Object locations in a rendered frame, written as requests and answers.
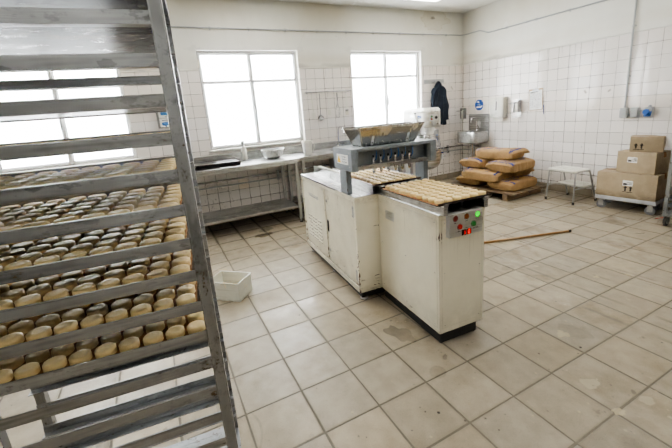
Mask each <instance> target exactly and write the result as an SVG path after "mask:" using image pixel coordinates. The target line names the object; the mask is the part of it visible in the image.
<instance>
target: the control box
mask: <svg viewBox="0 0 672 448"><path fill-rule="evenodd" d="M477 211H479V212H480V215H479V216H478V217H477V216H476V212H477ZM465 214H469V218H468V219H465ZM455 216H457V217H458V220H457V221H456V222H454V221H453V218H454V217H455ZM473 221H476V225H475V226H472V222H473ZM459 224H461V225H462V226H463V227H462V229H458V225H459ZM468 229H470V233H469V234H471V233H475V232H479V231H482V208H480V207H476V208H472V209H467V210H462V211H458V212H453V213H449V214H448V216H446V238H449V239H451V238H455V237H459V236H463V235H464V234H465V235H467V234H468ZM464 230H465V231H464ZM463 231H464V232H465V233H464V232H463ZM463 233H464V234H463Z"/></svg>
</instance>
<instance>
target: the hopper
mask: <svg viewBox="0 0 672 448"><path fill-rule="evenodd" d="M424 123H425V122H397V123H386V124H376V125H366V126H355V127H345V128H343V130H344V131H345V133H346V135H347V137H348V138H349V140H350V142H351V143H352V145H353V146H359V147H366V146H374V145H383V144H391V143H399V142H407V141H415V139H416V137H417V135H418V134H419V132H420V130H421V128H422V126H423V124H424Z"/></svg>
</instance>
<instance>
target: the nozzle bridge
mask: <svg viewBox="0 0 672 448"><path fill-rule="evenodd" d="M411 145H412V146H413V154H412V146H411ZM404 146H405V147H406V155H405V147H404ZM397 147H398V148H399V156H398V148H397ZM390 148H391V150H392V156H391V150H390ZM383 149H384V152H383ZM375 150H376V151H377V159H376V151H375ZM408 150H410V153H411V154H412V155H411V159H408ZM401 151H403V154H404V155H405V156H404V160H401ZM394 152H396V155H397V156H398V157H397V161H394ZM384 153H385V154H384ZM387 153H389V156H391V158H390V162H387ZM380 154H382V158H383V156H384V159H383V160H382V162H383V163H380V160H379V157H380ZM372 155H374V157H375V159H376V160H375V164H372ZM333 156H334V167H335V168H339V169H340V180H341V192H343V193H345V194H347V195H350V194H352V179H351V172H352V173H353V172H358V171H361V170H367V169H374V168H381V167H388V166H394V165H401V164H408V163H415V176H420V177H421V179H420V180H422V179H428V161H434V160H436V139H421V138H416V139H415V141H407V142H399V143H391V144H383V145H374V146H366V147H359V146H353V145H345V146H337V147H333Z"/></svg>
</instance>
